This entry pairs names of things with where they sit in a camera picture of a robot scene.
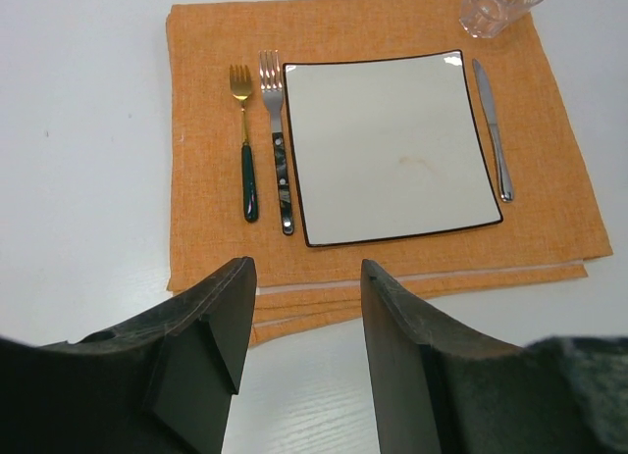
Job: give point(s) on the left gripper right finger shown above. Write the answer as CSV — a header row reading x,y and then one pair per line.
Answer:
x,y
439,386

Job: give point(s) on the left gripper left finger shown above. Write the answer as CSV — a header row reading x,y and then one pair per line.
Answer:
x,y
159,382

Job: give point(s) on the orange cloth napkin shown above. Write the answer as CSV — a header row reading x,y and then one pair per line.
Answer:
x,y
553,227

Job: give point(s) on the silver table knife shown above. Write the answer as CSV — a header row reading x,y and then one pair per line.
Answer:
x,y
504,182

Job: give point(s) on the white square plate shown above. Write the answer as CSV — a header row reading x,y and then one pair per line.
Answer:
x,y
386,149

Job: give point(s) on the gold fork green handle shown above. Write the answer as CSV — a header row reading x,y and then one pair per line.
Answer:
x,y
241,89

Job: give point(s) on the silver fork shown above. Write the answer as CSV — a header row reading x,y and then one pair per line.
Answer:
x,y
272,89

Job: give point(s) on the clear drinking glass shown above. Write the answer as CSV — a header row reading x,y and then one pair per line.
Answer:
x,y
488,18

